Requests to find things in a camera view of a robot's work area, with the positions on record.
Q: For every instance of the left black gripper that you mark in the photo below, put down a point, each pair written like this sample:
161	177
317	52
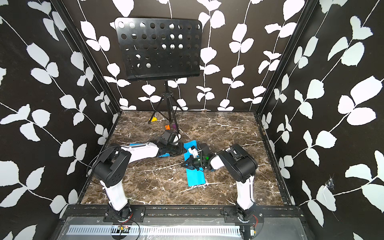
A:
181	149

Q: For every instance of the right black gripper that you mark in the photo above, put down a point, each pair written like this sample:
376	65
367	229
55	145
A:
190	166

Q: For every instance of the cyan paper sheet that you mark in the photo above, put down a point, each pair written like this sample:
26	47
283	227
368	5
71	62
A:
148	150
194	177

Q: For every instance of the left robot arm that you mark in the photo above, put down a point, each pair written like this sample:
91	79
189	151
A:
110	166

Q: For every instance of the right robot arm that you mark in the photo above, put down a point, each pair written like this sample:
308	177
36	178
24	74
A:
238	162

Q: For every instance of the black perforated music stand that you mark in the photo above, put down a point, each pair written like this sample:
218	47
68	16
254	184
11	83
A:
160	49

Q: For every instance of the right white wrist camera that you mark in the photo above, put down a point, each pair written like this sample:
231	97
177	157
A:
194	152

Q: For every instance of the black front mounting rail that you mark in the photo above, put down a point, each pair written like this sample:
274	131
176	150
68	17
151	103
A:
229	214

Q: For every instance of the white slotted cable duct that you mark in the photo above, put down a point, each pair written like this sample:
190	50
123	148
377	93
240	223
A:
95	230

